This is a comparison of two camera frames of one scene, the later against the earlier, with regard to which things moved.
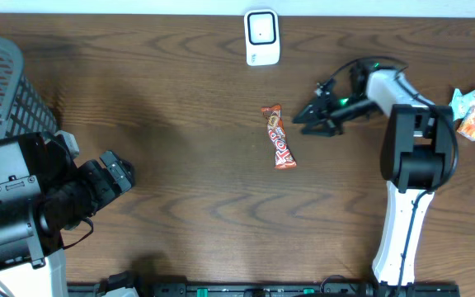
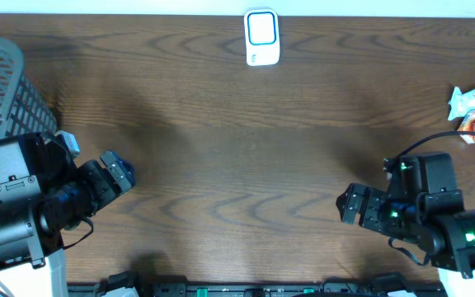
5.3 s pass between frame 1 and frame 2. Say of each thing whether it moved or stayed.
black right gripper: moved
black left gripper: stayed
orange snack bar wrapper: moved
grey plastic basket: stayed
